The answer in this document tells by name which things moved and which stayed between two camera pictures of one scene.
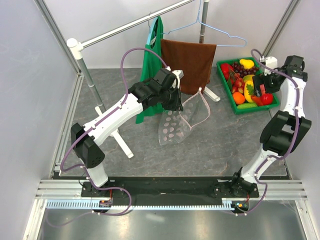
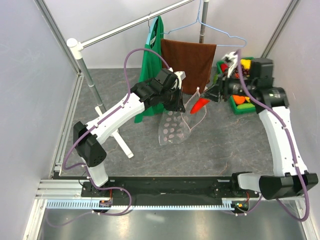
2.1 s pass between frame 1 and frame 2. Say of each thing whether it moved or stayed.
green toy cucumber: stayed
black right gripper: moved
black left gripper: stayed
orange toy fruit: stayed
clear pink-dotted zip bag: stayed
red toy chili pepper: moved
